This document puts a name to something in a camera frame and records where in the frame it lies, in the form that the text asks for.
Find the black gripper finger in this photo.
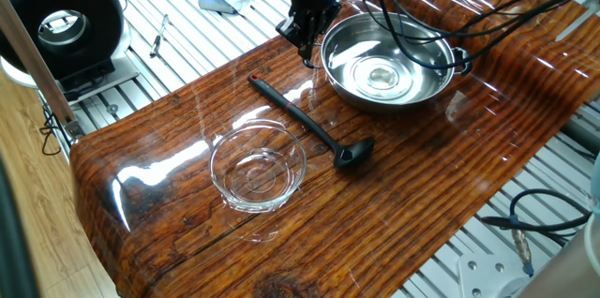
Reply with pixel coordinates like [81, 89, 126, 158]
[302, 14, 329, 63]
[275, 11, 310, 51]

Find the black ladle with red accents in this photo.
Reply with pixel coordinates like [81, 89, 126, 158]
[247, 74, 376, 171]

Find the clear glass bowl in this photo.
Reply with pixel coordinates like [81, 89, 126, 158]
[208, 118, 308, 214]

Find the small screwdriver tool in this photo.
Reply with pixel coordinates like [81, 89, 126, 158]
[149, 13, 170, 59]

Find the glossy wood grain table mat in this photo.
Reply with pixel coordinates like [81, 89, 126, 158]
[68, 0, 600, 298]

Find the brown wooden beam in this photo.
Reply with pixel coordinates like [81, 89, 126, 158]
[0, 0, 85, 142]

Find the steel pan with black handles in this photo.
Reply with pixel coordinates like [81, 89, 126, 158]
[302, 11, 473, 112]

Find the black base cable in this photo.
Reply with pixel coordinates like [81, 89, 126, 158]
[480, 188, 594, 247]

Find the black ring light on stand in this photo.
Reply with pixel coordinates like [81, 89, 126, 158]
[0, 0, 141, 105]

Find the thin black cable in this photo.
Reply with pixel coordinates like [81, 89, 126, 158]
[38, 102, 65, 156]

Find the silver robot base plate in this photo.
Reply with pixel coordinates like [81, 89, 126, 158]
[457, 253, 531, 298]

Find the metal cable connector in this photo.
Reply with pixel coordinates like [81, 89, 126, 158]
[510, 228, 535, 276]

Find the dark foreground frame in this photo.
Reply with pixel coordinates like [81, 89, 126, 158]
[0, 155, 39, 298]

